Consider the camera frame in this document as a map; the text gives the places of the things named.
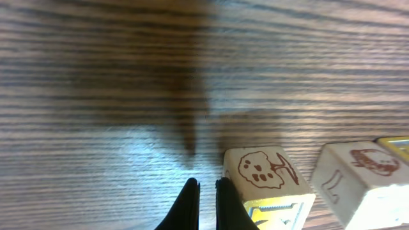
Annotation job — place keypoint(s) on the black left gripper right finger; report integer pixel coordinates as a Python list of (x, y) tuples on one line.
[(230, 212)]

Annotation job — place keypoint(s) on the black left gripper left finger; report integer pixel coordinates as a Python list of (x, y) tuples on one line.
[(184, 213)]

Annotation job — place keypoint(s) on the yellow K letter block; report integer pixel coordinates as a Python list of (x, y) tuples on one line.
[(272, 190)]

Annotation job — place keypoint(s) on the yellow G letter block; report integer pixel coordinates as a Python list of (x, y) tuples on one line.
[(363, 184)]

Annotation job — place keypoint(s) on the yellow S letter block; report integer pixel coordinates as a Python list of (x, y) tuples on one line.
[(396, 145)]

